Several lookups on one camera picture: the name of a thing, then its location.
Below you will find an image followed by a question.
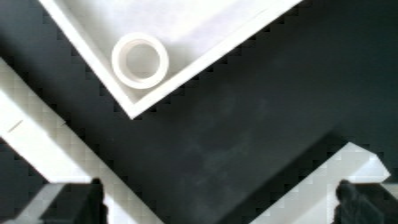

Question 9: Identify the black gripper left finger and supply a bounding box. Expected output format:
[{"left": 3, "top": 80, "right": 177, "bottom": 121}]
[{"left": 15, "top": 178, "right": 108, "bottom": 224}]

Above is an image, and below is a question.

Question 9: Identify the white square tabletop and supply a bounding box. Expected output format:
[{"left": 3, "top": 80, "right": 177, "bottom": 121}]
[{"left": 38, "top": 0, "right": 303, "bottom": 117}]

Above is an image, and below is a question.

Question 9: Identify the white obstacle fence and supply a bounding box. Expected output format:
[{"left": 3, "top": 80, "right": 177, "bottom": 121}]
[{"left": 0, "top": 59, "right": 398, "bottom": 224}]

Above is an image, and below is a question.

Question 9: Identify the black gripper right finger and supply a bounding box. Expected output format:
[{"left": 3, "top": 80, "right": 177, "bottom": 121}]
[{"left": 331, "top": 180, "right": 398, "bottom": 224}]

